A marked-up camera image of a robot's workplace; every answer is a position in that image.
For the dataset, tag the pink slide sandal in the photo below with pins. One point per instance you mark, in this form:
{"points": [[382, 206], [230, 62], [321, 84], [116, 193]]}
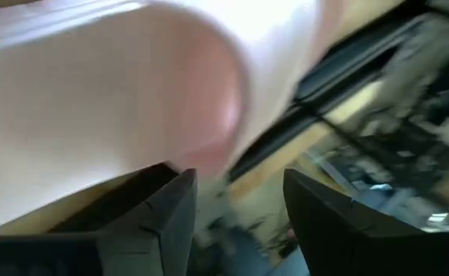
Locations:
{"points": [[93, 96]]}

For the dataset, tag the black aluminium table frame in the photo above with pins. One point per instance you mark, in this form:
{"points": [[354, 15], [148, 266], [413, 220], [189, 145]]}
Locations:
{"points": [[308, 84]]}

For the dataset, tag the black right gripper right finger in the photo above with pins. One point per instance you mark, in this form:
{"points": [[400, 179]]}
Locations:
{"points": [[324, 230]]}

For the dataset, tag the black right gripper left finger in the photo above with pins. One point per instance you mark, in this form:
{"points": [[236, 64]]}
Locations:
{"points": [[151, 237]]}

